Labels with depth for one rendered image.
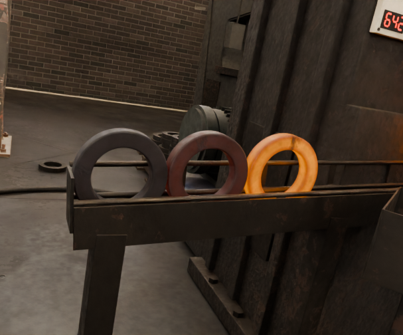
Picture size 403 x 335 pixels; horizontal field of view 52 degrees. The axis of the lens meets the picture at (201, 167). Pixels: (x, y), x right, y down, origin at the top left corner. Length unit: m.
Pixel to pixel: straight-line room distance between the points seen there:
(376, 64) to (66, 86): 6.01
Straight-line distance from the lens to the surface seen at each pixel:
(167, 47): 7.17
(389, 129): 1.23
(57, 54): 6.85
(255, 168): 0.90
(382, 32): 1.20
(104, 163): 0.85
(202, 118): 2.17
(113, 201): 0.79
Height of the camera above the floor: 0.91
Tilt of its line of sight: 14 degrees down
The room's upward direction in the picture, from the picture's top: 11 degrees clockwise
